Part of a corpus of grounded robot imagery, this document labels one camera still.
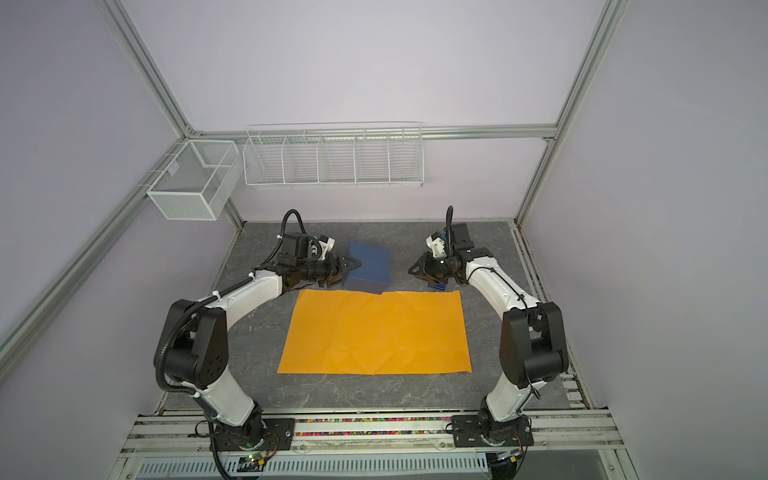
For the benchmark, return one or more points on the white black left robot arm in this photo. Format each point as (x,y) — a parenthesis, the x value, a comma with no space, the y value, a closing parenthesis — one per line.
(192,354)

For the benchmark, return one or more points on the white mesh side basket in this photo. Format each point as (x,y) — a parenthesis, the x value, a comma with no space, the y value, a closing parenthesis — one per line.
(198,180)

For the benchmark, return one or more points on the orange wrapping paper sheet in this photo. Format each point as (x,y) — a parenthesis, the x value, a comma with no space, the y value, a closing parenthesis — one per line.
(393,333)

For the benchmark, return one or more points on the aluminium front rail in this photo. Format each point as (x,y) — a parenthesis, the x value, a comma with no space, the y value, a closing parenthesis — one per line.
(338,432)

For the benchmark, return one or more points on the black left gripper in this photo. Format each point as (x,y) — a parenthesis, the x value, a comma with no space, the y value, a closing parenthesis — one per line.
(334,273)

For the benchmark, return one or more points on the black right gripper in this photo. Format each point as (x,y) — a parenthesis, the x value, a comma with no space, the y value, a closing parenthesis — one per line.
(426,260)

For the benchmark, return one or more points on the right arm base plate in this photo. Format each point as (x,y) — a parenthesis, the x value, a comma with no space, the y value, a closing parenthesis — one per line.
(481,430)

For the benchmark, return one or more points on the aluminium corner frame post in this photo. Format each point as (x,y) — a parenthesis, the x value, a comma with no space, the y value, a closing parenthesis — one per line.
(118,20)

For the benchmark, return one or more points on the white vented cable duct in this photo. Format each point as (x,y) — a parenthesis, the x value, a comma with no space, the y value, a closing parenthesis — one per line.
(320,466)

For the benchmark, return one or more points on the blue gift box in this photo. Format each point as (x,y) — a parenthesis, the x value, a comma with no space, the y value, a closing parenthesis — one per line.
(374,274)

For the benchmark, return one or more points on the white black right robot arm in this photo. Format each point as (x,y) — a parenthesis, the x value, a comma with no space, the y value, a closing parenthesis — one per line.
(532,347)

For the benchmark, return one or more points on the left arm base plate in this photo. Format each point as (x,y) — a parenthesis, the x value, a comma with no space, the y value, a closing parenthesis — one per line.
(252,433)

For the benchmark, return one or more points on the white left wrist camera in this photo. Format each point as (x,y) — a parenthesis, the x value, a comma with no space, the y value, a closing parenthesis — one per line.
(324,245)

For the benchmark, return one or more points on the white wire wall shelf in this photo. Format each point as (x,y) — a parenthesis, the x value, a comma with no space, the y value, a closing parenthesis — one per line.
(334,154)

